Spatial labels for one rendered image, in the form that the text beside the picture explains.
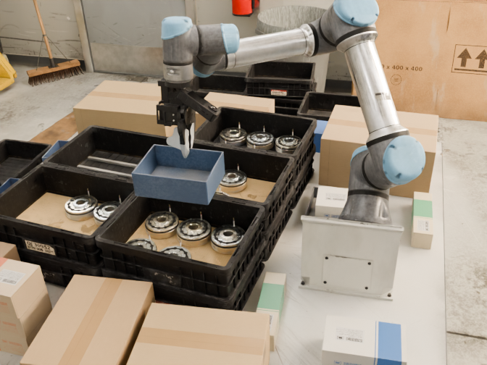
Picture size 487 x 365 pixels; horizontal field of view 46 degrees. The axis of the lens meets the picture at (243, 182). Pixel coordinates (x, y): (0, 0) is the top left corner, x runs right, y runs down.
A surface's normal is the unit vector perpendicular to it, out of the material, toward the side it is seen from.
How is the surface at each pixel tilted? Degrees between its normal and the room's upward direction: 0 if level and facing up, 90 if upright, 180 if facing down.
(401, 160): 56
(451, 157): 0
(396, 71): 76
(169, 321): 0
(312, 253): 90
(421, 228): 0
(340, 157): 90
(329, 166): 90
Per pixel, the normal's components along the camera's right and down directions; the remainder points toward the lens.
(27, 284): 0.95, 0.14
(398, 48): -0.26, 0.35
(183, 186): -0.26, 0.55
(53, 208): -0.03, -0.84
